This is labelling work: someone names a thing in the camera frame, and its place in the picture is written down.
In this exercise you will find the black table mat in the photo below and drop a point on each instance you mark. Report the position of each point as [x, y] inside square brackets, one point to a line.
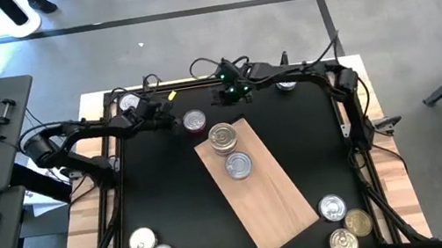
[171, 203]

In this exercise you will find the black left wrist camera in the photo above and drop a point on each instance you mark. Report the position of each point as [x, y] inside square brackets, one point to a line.
[150, 107]

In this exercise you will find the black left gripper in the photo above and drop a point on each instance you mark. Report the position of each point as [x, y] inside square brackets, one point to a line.
[150, 125]

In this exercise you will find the grey frame bracket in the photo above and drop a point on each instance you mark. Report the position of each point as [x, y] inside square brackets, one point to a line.
[114, 164]
[349, 130]

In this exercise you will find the white paper sheet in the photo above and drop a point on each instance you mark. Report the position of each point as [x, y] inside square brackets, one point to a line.
[45, 207]

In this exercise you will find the black rail clip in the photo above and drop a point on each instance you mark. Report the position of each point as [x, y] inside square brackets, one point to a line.
[284, 59]
[146, 86]

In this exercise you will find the white round base black pole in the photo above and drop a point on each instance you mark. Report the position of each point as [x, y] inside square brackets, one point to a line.
[29, 25]

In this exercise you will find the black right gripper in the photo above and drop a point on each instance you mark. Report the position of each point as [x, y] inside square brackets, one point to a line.
[237, 83]

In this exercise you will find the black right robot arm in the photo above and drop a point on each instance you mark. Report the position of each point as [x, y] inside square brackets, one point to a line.
[310, 69]

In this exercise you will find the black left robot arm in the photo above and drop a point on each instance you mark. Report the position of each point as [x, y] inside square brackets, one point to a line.
[84, 130]

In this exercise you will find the green label seafood can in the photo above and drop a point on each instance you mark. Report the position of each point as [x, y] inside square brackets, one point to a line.
[286, 86]
[127, 101]

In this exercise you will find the person's foot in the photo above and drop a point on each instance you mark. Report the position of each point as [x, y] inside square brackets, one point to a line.
[44, 5]

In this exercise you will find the gold lid seafood can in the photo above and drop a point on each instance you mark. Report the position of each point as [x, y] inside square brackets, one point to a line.
[343, 243]
[358, 222]

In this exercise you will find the white lid pastel label can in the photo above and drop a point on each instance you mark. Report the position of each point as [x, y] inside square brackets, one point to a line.
[142, 241]

